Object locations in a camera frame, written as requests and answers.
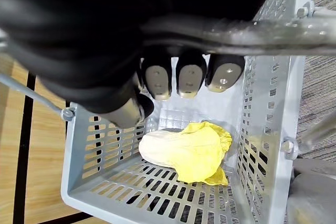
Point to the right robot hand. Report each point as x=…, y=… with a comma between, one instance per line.
x=78, y=37

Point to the grey plastic slotted basket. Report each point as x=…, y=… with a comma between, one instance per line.
x=288, y=98

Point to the yellow napa cabbage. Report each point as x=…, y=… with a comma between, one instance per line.
x=183, y=150

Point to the grey robot foot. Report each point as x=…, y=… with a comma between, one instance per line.
x=312, y=197

